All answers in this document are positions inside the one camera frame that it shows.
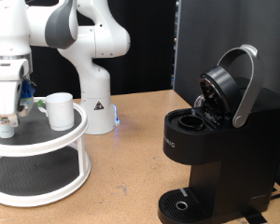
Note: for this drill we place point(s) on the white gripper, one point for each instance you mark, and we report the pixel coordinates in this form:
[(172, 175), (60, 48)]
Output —
[(6, 93)]

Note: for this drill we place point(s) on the white coffee pod orange rim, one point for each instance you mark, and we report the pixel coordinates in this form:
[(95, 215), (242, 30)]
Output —
[(4, 132)]

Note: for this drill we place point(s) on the white mug with green tape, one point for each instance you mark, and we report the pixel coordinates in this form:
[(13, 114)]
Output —
[(61, 112)]

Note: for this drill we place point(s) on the white two-tier turntable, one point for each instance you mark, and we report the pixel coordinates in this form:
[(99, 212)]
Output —
[(53, 146)]

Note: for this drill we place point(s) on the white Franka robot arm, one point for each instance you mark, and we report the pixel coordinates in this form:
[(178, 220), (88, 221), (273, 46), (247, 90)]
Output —
[(96, 81)]

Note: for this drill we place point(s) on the black Keurig coffee machine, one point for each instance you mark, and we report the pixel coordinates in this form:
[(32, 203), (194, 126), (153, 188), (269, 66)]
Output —
[(239, 161)]

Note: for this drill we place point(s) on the black backdrop curtain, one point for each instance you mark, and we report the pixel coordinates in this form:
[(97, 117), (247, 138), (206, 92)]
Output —
[(146, 46)]

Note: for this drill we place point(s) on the dark grey partition panel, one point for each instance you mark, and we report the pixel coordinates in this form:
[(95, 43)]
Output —
[(208, 31)]

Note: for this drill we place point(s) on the black drip tray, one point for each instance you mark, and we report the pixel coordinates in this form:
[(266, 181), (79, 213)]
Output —
[(171, 202)]

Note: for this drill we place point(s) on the perforated metal upright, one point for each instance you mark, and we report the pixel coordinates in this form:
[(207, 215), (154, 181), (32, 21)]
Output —
[(176, 40)]

